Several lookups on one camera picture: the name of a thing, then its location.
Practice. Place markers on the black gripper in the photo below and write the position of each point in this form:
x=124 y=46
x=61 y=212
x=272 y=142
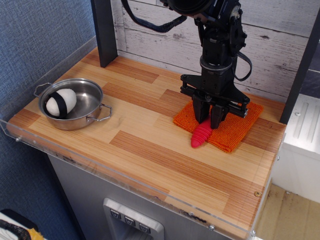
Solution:
x=214 y=87

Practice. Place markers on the spoon with red handle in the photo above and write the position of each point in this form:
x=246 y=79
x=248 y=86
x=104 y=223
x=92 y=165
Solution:
x=201 y=133

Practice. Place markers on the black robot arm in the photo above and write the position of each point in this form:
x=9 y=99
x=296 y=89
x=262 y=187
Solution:
x=220 y=31

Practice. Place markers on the orange knitted cloth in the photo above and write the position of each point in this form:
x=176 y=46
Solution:
x=229 y=133

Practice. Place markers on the clear acrylic table guard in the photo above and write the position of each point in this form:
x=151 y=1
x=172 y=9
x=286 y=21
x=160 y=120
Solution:
x=139 y=146

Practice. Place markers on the white toy sink unit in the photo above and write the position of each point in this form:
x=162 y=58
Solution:
x=297 y=167

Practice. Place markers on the stainless steel pot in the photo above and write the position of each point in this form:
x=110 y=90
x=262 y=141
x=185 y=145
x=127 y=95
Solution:
x=89 y=106

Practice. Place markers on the silver dispenser button panel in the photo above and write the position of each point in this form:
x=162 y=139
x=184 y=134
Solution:
x=128 y=224

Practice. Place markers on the grey toy fridge cabinet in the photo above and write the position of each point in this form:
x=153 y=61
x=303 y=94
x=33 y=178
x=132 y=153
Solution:
x=86 y=193

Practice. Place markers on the white plush sushi toy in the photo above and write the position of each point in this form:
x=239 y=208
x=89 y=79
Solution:
x=61 y=102

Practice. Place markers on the yellow object at corner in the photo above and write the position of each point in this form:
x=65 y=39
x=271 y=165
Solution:
x=35 y=235

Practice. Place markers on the dark right frame post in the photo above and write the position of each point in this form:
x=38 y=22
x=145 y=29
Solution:
x=302 y=71

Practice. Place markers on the dark frame post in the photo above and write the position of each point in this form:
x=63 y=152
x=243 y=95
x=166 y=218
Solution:
x=105 y=31
x=302 y=71

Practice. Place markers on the dark left frame post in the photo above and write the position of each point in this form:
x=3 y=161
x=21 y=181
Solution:
x=105 y=31

